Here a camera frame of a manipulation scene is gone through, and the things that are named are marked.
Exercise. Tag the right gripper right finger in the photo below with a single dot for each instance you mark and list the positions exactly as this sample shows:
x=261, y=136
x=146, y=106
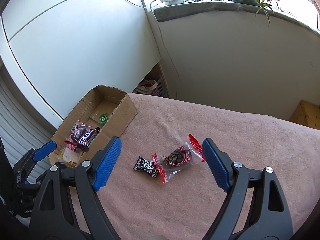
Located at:
x=268, y=216

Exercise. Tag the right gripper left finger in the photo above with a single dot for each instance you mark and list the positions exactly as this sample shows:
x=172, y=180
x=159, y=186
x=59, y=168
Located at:
x=67, y=205

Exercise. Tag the packaged bread slice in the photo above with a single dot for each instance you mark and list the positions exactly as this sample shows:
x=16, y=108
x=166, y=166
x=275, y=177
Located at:
x=70, y=156

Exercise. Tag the brown Chinese Snickers bar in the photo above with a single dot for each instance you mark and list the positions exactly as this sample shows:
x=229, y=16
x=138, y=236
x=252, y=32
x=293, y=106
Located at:
x=84, y=142

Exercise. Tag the red clear date bag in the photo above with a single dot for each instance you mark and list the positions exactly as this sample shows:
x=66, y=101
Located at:
x=77, y=131
x=183, y=157

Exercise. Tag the black white candy packet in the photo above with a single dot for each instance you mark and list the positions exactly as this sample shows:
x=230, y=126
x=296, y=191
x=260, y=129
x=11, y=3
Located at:
x=146, y=166

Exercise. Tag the brown cardboard box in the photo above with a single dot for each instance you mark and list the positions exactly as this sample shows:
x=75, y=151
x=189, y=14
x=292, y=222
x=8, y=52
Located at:
x=99, y=100

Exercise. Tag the pink table cloth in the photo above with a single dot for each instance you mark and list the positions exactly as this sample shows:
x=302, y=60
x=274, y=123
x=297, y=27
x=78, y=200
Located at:
x=139, y=206

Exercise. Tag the white cabinet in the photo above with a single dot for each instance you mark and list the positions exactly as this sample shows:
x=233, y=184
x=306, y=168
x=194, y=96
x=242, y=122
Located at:
x=57, y=50

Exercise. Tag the wooden stool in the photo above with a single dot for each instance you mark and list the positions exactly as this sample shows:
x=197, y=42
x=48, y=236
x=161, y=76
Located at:
x=306, y=114

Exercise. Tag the white basket with shoes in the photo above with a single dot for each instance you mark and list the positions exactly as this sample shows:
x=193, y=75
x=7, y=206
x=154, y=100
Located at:
x=153, y=84

